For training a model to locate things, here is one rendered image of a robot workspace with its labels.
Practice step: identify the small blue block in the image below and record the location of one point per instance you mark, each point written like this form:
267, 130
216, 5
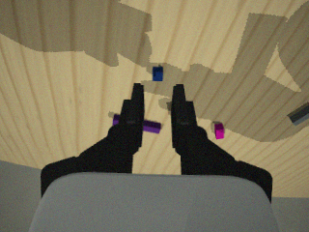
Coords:
157, 73

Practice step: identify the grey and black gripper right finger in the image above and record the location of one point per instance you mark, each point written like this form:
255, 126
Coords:
199, 155

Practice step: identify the purple rod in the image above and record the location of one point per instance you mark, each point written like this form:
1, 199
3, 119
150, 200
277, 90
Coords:
149, 126

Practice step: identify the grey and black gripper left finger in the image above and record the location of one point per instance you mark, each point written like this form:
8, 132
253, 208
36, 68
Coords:
111, 153

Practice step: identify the magenta rod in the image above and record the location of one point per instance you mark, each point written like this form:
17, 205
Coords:
219, 131

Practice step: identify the grey rectangular block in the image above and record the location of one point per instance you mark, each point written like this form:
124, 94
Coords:
300, 116

